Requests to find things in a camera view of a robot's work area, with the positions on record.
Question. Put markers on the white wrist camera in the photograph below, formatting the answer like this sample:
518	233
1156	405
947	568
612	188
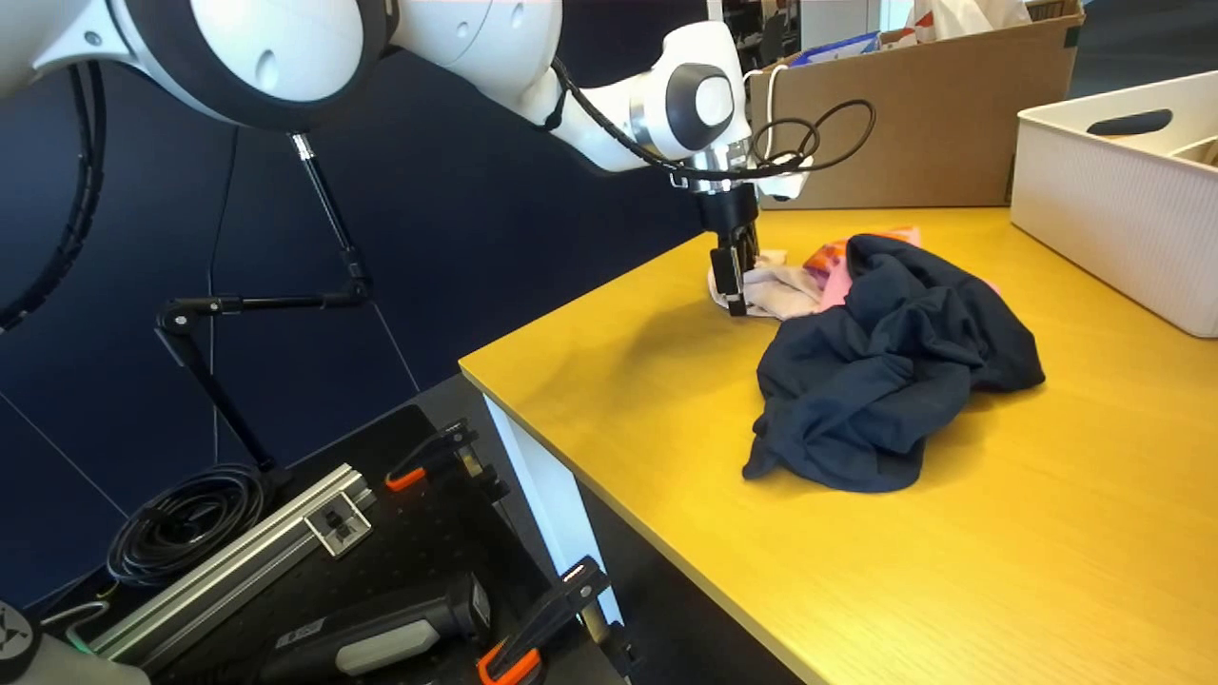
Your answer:
784	174

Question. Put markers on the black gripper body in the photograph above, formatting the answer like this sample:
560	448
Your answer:
732	213

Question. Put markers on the black articulated camera stand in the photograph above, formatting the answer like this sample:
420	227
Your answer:
215	368

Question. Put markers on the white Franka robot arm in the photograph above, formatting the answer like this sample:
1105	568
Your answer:
281	49

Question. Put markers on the brown cardboard box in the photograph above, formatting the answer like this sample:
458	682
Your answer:
925	125

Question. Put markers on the black orange clamp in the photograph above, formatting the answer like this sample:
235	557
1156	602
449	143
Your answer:
423	462
545	623

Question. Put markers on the silver aluminium extrusion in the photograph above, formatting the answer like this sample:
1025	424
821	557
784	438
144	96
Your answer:
241	573

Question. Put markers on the blue white flat box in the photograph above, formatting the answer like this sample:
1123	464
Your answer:
838	49

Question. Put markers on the pale cream cloth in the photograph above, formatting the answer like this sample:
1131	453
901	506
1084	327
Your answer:
782	289

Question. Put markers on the grey round device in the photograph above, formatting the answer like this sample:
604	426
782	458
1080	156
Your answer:
33	649

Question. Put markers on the black grey power tool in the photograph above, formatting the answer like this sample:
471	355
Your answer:
382	642

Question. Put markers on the dark navy cloth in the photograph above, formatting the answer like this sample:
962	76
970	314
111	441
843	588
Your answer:
888	368

